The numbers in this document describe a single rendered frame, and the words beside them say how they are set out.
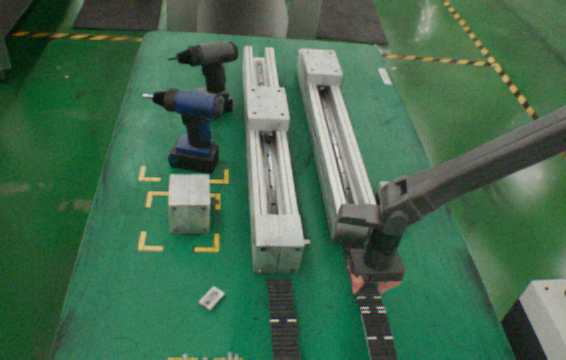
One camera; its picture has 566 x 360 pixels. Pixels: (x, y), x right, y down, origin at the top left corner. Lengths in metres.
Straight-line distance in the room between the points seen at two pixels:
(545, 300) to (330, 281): 0.46
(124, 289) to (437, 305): 0.67
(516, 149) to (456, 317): 0.45
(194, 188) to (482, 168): 0.62
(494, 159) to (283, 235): 0.45
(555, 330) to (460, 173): 0.45
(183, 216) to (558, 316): 0.82
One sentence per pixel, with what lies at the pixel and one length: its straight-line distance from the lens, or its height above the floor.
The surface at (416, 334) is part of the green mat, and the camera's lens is 1.10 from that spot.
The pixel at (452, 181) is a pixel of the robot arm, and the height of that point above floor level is 1.15.
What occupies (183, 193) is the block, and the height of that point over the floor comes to 0.87.
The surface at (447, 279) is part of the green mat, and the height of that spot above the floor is 0.78.
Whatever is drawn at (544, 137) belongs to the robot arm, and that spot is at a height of 1.26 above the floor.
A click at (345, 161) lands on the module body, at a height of 0.82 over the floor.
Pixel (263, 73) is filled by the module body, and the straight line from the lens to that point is 1.68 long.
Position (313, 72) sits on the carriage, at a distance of 1.56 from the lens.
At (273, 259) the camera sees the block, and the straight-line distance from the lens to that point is 1.07.
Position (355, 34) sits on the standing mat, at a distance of 4.05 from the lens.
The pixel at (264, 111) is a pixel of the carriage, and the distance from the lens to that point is 1.35.
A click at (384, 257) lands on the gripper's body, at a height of 0.94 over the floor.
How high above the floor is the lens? 1.66
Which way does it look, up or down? 42 degrees down
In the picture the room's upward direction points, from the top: 8 degrees clockwise
